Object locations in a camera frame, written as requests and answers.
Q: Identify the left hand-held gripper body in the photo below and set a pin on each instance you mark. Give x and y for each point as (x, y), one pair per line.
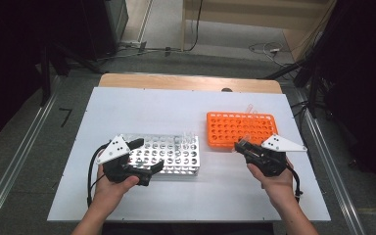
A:
(114, 151)

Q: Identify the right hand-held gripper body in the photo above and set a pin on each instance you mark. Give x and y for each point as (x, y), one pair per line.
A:
(269, 161)

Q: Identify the silver metal test tube rack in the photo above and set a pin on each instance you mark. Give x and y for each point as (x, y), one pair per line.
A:
(182, 170)

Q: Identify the orange plastic test tube rack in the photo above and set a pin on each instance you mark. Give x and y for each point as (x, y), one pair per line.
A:
(215, 142)

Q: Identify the person's right hand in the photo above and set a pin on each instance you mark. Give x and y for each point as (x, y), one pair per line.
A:
(279, 189)

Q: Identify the person's left hand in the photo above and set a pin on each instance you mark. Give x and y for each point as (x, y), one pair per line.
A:
(107, 194)

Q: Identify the dark round table grommet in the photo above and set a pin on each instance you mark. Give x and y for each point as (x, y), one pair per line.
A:
(226, 89)

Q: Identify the wooden table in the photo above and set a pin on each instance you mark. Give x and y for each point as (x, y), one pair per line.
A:
(176, 82)

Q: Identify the black metal stand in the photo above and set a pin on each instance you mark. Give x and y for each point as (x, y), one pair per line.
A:
(313, 91)
(45, 75)

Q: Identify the dark glass cabinet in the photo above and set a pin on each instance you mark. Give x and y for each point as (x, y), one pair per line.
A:
(98, 29)

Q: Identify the black curtain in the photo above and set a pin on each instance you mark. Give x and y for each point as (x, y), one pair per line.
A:
(6, 65)
(365, 81)

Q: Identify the aluminium floor rail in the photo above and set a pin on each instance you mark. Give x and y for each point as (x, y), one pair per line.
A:
(330, 163)
(23, 143)

